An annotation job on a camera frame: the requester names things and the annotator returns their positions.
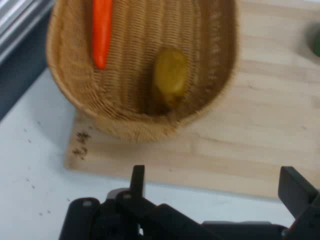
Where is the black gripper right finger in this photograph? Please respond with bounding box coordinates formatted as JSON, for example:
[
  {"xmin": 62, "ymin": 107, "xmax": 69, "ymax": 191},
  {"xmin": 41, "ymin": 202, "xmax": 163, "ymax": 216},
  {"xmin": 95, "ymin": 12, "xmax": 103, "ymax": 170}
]
[{"xmin": 277, "ymin": 165, "xmax": 320, "ymax": 240}]

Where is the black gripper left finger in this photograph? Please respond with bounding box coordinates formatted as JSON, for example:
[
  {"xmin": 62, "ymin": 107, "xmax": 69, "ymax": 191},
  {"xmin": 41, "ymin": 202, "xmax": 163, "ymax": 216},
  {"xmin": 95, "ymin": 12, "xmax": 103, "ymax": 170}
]
[{"xmin": 59, "ymin": 164, "xmax": 216, "ymax": 240}]

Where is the light wooden cutting board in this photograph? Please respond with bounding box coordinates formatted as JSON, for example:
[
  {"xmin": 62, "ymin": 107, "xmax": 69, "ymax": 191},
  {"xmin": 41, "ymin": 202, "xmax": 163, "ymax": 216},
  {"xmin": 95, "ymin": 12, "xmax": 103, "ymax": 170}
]
[{"xmin": 64, "ymin": 0, "xmax": 320, "ymax": 200}]

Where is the woven wicker basket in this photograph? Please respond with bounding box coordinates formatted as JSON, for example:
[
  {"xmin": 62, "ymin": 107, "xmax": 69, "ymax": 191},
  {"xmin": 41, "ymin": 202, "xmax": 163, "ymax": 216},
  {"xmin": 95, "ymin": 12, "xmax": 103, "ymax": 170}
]
[{"xmin": 45, "ymin": 0, "xmax": 238, "ymax": 144}]

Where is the yellow potato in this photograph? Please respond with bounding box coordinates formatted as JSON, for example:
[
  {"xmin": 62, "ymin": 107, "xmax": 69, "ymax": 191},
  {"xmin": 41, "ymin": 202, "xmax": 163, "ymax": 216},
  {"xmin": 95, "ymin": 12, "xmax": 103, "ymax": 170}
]
[{"xmin": 152, "ymin": 47, "xmax": 188, "ymax": 109}]

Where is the green round object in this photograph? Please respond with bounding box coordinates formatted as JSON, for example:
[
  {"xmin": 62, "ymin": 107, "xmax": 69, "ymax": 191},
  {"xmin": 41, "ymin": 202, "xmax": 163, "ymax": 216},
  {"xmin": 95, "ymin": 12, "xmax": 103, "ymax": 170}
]
[{"xmin": 305, "ymin": 21, "xmax": 320, "ymax": 58}]

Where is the orange carrot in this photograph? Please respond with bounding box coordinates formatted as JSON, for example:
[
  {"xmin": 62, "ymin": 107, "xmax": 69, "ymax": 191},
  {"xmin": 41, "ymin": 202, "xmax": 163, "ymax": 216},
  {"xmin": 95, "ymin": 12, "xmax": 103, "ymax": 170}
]
[{"xmin": 91, "ymin": 0, "xmax": 113, "ymax": 70}]

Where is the silver metal rail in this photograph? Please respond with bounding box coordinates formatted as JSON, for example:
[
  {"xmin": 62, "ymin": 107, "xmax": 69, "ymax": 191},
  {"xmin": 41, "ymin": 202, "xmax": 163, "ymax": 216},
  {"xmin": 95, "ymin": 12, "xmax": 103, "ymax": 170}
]
[{"xmin": 0, "ymin": 0, "xmax": 55, "ymax": 66}]

